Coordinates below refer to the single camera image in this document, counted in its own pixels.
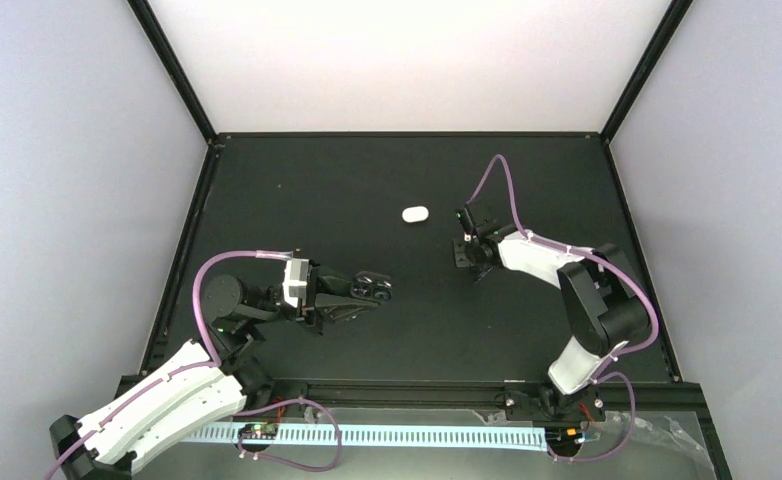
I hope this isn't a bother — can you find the black earbud charging case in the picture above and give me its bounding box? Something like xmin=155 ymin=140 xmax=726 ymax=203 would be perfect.
xmin=350 ymin=271 xmax=393 ymax=302

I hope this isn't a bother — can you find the white oval case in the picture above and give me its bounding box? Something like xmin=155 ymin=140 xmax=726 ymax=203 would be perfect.
xmin=401 ymin=206 xmax=430 ymax=224

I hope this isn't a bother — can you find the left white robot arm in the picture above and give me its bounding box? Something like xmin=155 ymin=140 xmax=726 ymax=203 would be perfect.
xmin=45 ymin=251 xmax=393 ymax=479

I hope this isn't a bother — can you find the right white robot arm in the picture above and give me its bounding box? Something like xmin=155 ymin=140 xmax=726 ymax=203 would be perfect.
xmin=453 ymin=202 xmax=659 ymax=419

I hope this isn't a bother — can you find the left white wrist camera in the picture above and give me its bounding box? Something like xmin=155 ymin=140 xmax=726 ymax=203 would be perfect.
xmin=282 ymin=258 xmax=311 ymax=308

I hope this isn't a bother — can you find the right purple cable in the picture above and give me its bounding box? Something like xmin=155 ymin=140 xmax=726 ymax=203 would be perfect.
xmin=465 ymin=154 xmax=661 ymax=464

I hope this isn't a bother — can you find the purple cable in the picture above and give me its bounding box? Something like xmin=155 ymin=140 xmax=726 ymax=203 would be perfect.
xmin=43 ymin=249 xmax=345 ymax=480
xmin=465 ymin=154 xmax=661 ymax=464

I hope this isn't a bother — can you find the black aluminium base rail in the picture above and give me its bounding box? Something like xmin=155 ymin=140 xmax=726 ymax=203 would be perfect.
xmin=109 ymin=374 xmax=710 ymax=425

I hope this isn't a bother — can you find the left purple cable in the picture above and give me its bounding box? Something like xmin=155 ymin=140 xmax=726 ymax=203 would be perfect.
xmin=43 ymin=249 xmax=345 ymax=480

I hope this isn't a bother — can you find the light blue slotted cable duct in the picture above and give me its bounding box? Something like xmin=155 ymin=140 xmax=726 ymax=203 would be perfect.
xmin=184 ymin=422 xmax=547 ymax=452

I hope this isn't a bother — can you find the right back frame post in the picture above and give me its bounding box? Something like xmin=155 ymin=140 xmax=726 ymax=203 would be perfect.
xmin=600 ymin=0 xmax=693 ymax=144

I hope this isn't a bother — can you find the frame post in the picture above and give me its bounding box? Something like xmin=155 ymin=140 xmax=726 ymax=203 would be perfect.
xmin=600 ymin=0 xmax=693 ymax=144
xmin=127 ymin=0 xmax=218 ymax=144

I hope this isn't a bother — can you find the left back frame post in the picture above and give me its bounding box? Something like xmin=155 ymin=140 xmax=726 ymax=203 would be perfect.
xmin=127 ymin=0 xmax=218 ymax=144

